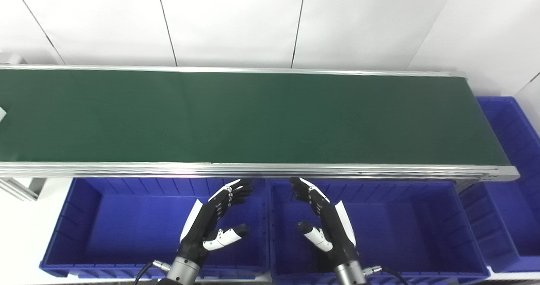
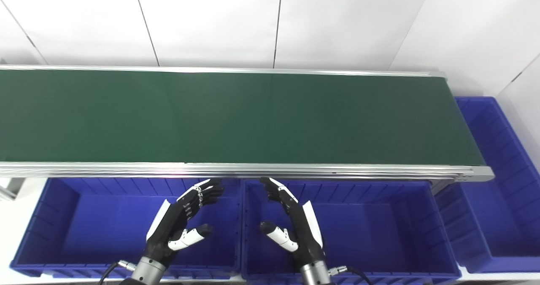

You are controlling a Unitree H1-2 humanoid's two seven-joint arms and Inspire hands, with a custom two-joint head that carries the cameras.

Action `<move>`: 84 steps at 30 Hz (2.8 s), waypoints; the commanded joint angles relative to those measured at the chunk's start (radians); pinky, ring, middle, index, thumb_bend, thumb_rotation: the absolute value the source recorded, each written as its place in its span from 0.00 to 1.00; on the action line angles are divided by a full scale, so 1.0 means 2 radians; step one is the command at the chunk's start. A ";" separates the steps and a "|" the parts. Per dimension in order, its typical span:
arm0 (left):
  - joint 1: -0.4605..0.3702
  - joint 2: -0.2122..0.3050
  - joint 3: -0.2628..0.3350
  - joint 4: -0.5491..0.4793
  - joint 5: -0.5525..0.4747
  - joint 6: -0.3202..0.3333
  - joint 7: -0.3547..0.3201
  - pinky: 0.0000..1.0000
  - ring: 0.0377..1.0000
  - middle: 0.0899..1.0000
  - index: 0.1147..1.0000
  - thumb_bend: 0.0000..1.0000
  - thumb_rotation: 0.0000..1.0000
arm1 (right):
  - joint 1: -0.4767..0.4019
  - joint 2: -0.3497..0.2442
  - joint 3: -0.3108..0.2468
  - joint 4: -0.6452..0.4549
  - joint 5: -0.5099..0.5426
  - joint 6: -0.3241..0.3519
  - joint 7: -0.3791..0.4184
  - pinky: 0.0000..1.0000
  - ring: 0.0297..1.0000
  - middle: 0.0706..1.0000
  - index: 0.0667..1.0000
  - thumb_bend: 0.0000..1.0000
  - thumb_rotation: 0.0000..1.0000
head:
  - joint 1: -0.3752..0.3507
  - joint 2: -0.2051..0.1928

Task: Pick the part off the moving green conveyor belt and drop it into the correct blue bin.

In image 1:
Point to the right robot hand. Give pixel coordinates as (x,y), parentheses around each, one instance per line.
(335,228)

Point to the white square part with hole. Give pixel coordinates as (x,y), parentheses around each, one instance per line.
(2,114)

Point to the aluminium conveyor leg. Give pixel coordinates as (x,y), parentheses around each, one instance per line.
(21,188)

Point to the blue plastic bin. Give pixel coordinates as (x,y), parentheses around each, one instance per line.
(400,234)
(514,192)
(126,230)

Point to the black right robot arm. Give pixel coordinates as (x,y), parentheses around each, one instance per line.
(349,274)

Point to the grey conveyor motor box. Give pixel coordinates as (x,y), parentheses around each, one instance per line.
(12,59)

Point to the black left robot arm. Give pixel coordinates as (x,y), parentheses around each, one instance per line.
(182,271)

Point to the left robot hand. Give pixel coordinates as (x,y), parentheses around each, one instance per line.
(202,224)

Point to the green conveyor belt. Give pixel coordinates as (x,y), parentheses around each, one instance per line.
(295,170)
(253,116)

